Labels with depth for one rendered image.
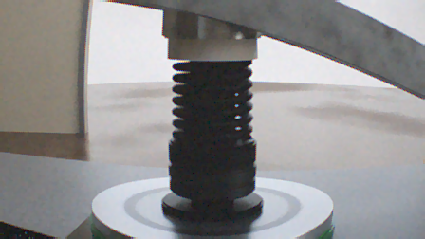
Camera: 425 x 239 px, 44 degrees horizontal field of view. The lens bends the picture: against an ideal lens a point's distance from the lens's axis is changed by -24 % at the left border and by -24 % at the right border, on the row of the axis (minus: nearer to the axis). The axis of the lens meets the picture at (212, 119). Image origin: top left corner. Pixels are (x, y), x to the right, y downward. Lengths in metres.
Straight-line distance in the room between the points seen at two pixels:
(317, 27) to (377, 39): 0.06
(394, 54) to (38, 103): 5.19
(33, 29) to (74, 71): 0.68
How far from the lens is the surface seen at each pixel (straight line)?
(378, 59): 0.50
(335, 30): 0.48
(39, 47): 5.55
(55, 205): 0.62
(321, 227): 0.49
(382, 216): 0.58
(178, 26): 0.49
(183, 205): 0.52
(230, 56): 0.49
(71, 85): 5.48
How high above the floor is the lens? 1.06
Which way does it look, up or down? 10 degrees down
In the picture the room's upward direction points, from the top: straight up
